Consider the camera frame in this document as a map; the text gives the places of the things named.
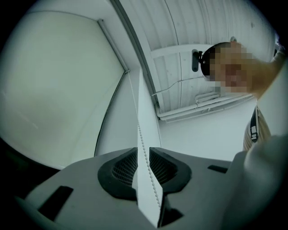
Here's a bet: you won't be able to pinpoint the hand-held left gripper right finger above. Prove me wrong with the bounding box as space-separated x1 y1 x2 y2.
149 147 232 230

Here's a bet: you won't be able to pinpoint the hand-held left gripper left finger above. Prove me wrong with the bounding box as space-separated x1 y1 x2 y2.
14 147 156 230

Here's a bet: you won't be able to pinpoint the white bead chain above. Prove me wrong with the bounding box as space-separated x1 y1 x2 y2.
127 67 164 228

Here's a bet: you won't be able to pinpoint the white roller blind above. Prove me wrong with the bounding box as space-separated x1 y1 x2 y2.
0 11 131 166

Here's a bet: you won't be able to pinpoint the person's left forearm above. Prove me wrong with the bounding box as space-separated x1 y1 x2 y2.
242 53 288 101

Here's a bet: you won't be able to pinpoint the white ceiling pipes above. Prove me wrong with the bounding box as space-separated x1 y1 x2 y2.
155 93 255 123

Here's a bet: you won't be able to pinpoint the person's beige shirt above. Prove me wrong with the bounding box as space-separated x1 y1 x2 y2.
242 48 288 151

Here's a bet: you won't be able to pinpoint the person's head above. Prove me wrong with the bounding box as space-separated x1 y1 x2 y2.
201 41 257 94

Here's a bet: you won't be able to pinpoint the gray ceiling trim strip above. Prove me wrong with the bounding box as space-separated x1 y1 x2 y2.
110 0 161 113

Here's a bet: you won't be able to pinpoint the white black shoulder strap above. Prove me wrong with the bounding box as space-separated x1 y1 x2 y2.
249 105 259 144

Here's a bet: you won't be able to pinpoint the black head camera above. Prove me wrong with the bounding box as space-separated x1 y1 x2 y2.
191 49 203 73

